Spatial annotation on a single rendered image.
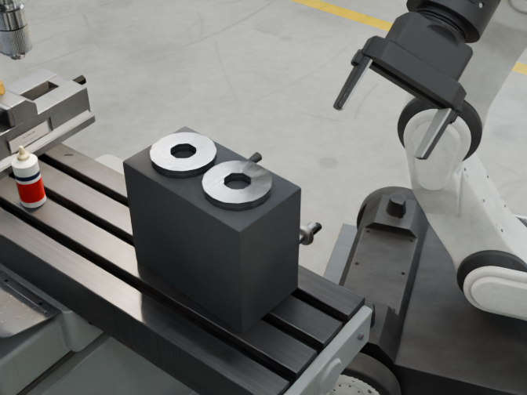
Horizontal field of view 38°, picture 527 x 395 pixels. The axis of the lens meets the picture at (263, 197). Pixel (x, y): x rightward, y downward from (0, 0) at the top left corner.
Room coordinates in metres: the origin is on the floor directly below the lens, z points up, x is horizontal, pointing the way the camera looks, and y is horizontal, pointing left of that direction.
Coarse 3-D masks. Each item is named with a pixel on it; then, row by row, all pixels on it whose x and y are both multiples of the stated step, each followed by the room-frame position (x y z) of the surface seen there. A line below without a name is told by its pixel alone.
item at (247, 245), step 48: (192, 144) 0.86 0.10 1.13; (144, 192) 0.81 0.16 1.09; (192, 192) 0.77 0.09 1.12; (240, 192) 0.75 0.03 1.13; (288, 192) 0.77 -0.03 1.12; (144, 240) 0.82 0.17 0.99; (192, 240) 0.75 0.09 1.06; (240, 240) 0.70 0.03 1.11; (288, 240) 0.76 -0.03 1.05; (192, 288) 0.76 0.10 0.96; (240, 288) 0.70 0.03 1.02; (288, 288) 0.76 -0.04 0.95
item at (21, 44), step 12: (24, 12) 1.00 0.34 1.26; (0, 24) 0.98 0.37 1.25; (12, 24) 0.98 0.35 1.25; (24, 24) 1.00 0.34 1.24; (0, 36) 0.98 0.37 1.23; (12, 36) 0.98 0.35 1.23; (24, 36) 0.99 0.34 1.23; (0, 48) 0.99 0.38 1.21; (12, 48) 0.98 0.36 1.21; (24, 48) 0.99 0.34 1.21
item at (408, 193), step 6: (372, 192) 1.47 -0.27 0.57; (378, 192) 1.45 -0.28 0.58; (384, 192) 1.44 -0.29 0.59; (390, 192) 1.43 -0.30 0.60; (396, 192) 1.43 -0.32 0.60; (402, 192) 1.43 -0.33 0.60; (408, 192) 1.43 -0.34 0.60; (366, 198) 1.46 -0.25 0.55; (372, 198) 1.44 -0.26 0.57; (408, 198) 1.41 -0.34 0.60; (414, 198) 1.41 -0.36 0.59; (366, 204) 1.43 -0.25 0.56; (360, 210) 1.44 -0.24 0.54; (360, 216) 1.44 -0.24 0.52; (360, 222) 1.44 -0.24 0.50
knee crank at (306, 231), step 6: (312, 222) 1.41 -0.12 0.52; (300, 228) 1.37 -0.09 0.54; (306, 228) 1.37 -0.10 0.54; (312, 228) 1.39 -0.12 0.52; (318, 228) 1.41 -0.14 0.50; (300, 234) 1.36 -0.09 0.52; (306, 234) 1.36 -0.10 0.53; (312, 234) 1.36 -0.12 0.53; (300, 240) 1.35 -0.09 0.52; (306, 240) 1.36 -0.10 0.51; (312, 240) 1.36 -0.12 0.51
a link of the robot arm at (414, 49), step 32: (416, 0) 0.76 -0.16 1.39; (448, 0) 0.74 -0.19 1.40; (480, 0) 0.74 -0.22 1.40; (416, 32) 0.73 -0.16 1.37; (448, 32) 0.73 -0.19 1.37; (480, 32) 0.74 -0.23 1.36; (384, 64) 0.71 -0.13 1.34; (416, 64) 0.71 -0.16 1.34; (448, 64) 0.71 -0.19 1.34; (416, 96) 0.73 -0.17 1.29; (448, 96) 0.69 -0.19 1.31
